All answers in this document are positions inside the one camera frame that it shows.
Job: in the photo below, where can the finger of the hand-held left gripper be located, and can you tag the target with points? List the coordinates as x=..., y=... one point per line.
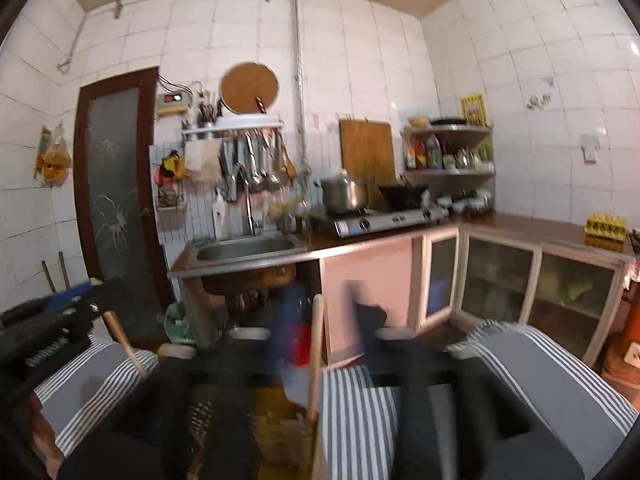
x=90, y=297

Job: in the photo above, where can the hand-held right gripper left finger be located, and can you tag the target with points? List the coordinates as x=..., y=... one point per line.
x=291, y=320

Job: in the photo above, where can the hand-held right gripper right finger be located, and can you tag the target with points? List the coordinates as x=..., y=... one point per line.
x=367, y=317

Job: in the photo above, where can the wooden chopstick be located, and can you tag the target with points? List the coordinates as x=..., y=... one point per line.
x=316, y=360
x=125, y=342

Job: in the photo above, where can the yellow plastic utensil basket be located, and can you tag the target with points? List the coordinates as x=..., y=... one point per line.
x=280, y=430

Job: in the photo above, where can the row of hanging steel utensils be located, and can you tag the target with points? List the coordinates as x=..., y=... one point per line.
x=257, y=160

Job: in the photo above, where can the dark wooden stick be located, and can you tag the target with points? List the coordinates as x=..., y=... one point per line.
x=48, y=276
x=64, y=270

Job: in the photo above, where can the pink kitchen cabinets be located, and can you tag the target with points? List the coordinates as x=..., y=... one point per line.
x=370, y=275

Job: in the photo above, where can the steel sink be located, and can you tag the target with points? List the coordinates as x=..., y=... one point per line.
x=245, y=249

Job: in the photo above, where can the green plastic bag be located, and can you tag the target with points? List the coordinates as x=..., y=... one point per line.
x=179, y=322

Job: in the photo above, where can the steel gas stove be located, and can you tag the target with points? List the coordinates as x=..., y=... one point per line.
x=380, y=222

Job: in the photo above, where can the small steel pot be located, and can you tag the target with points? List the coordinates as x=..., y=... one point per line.
x=290, y=220

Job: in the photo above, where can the brown frosted glass door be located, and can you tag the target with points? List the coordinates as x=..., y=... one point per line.
x=115, y=185

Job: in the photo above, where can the steel faucet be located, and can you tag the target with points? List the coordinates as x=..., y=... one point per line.
x=248, y=205

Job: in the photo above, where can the white soap bottle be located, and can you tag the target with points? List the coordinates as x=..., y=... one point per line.
x=220, y=217

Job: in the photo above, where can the steel cooking pot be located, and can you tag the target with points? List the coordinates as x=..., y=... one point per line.
x=342, y=195

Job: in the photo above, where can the black wok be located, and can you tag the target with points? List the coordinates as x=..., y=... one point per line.
x=402, y=194

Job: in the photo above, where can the hanging yellow plastic bag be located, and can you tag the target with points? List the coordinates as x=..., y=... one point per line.
x=55, y=160

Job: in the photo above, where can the group of small bowls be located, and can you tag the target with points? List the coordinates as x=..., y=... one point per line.
x=465, y=204

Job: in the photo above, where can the steel corner shelf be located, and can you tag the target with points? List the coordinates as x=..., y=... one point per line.
x=450, y=172

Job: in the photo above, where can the rectangular wooden cutting board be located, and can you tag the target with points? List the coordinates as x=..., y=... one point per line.
x=367, y=147

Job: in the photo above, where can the row of condiment bottles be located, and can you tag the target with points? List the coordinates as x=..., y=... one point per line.
x=432, y=152

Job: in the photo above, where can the white hanging cloth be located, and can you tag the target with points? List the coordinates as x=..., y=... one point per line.
x=202, y=160

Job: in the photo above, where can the grey striped cloth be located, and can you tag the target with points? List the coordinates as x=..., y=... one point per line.
x=540, y=385

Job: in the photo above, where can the yellow bowl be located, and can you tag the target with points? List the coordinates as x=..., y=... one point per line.
x=419, y=121

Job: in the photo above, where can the white control box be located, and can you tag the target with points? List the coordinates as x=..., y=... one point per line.
x=172, y=102

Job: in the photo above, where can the black pan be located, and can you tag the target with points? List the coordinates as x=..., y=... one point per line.
x=448, y=121

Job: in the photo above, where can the steel cutlery cup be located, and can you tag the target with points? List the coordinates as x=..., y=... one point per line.
x=206, y=115

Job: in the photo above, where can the round wooden board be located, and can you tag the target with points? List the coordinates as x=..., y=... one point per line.
x=250, y=85

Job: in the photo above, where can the yellow egg carton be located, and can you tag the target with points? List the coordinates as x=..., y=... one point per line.
x=605, y=225

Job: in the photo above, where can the steel wall rack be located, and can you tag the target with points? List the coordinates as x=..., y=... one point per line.
x=235, y=125

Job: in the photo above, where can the yellow wall poster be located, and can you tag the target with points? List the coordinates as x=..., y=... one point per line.
x=473, y=110

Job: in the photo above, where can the grey wall pipe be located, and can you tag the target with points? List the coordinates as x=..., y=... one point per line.
x=298, y=60

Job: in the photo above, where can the wall stickers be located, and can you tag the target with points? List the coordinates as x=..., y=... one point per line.
x=539, y=100

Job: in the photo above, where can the white wall outlet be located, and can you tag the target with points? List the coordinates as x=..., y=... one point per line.
x=590, y=149

